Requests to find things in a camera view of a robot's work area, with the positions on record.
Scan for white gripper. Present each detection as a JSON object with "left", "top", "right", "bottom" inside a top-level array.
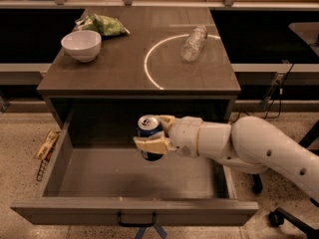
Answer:
[{"left": 134, "top": 115, "right": 203, "bottom": 158}]

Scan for blue pepsi can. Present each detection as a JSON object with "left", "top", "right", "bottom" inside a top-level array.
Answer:
[{"left": 137, "top": 115, "right": 162, "bottom": 161}]

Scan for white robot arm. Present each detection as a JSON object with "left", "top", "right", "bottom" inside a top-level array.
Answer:
[{"left": 134, "top": 115, "right": 319, "bottom": 202}]

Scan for grey open top drawer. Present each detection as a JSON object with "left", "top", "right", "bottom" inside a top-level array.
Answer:
[{"left": 11, "top": 101, "right": 258, "bottom": 226}]

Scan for grey wooden cabinet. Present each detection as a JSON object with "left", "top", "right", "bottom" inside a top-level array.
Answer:
[{"left": 38, "top": 7, "right": 240, "bottom": 118}]

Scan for clear plastic water bottle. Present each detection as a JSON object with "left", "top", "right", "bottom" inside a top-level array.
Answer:
[{"left": 180, "top": 25, "right": 207, "bottom": 62}]

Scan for blue floor tape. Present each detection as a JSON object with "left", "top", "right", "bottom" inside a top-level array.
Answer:
[{"left": 135, "top": 226, "right": 167, "bottom": 239}]

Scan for black chair base leg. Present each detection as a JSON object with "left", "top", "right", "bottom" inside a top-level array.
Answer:
[{"left": 252, "top": 174, "right": 263, "bottom": 194}]

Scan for yellow snack packets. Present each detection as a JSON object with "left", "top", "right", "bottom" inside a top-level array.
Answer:
[{"left": 34, "top": 129, "right": 59, "bottom": 160}]

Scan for white ceramic bowl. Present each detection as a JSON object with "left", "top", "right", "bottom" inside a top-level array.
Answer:
[{"left": 61, "top": 30, "right": 102, "bottom": 62}]

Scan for green chip bag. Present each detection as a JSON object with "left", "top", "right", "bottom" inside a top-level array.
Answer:
[{"left": 76, "top": 14, "right": 130, "bottom": 37}]

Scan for black drawer handle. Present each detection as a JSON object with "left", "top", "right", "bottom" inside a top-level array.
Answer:
[{"left": 117, "top": 212, "right": 157, "bottom": 228}]

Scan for wire snack basket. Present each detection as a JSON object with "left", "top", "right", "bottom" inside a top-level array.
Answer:
[{"left": 36, "top": 150, "right": 53, "bottom": 181}]

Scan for black power cable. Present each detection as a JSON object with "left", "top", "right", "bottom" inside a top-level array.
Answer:
[{"left": 228, "top": 42, "right": 319, "bottom": 124}]

